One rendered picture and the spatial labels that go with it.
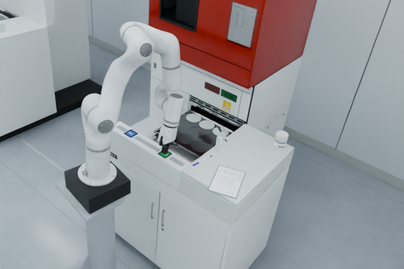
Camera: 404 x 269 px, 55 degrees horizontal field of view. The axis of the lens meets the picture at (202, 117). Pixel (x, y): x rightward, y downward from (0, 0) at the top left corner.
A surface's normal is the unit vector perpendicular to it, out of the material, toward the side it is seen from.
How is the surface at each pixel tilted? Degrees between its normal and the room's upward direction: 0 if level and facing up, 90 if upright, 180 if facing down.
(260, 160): 0
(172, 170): 90
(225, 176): 0
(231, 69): 90
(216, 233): 90
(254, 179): 0
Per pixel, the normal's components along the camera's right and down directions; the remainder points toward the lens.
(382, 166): -0.61, 0.38
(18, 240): 0.11, -0.83
